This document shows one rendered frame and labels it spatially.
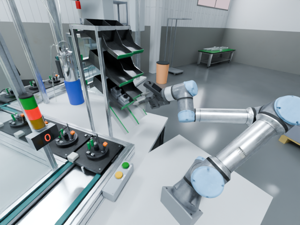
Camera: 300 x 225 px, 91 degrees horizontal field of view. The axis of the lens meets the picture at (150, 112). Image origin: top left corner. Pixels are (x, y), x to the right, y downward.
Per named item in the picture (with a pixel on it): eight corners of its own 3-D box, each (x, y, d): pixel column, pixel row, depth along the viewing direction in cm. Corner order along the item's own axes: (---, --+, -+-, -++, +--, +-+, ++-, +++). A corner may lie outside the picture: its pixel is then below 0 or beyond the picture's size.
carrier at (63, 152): (93, 136, 109) (90, 122, 103) (66, 160, 90) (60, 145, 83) (68, 128, 116) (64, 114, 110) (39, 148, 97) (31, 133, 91)
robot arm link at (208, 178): (202, 194, 68) (294, 116, 66) (207, 208, 54) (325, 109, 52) (184, 172, 72) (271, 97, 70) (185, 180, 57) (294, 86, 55)
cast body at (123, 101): (128, 105, 102) (131, 97, 98) (124, 107, 99) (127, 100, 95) (120, 97, 104) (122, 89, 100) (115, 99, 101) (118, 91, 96)
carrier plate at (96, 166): (123, 147, 101) (123, 144, 100) (101, 175, 82) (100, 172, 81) (95, 137, 109) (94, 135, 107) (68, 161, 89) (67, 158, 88)
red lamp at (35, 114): (44, 115, 66) (40, 106, 64) (33, 121, 62) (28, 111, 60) (36, 113, 68) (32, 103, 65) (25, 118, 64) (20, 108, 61)
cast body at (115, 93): (120, 97, 105) (123, 89, 100) (116, 99, 101) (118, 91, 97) (112, 89, 106) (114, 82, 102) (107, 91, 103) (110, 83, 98)
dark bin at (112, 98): (133, 102, 106) (136, 95, 102) (121, 110, 97) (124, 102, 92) (106, 79, 112) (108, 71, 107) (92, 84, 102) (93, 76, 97)
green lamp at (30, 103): (40, 106, 64) (36, 95, 61) (28, 111, 60) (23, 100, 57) (32, 103, 65) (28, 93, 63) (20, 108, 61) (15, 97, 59)
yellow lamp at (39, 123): (48, 124, 69) (44, 115, 66) (37, 130, 65) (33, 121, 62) (40, 122, 70) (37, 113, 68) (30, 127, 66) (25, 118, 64)
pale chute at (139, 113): (143, 116, 128) (147, 114, 125) (134, 123, 119) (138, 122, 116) (125, 89, 127) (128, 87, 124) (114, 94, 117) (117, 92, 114)
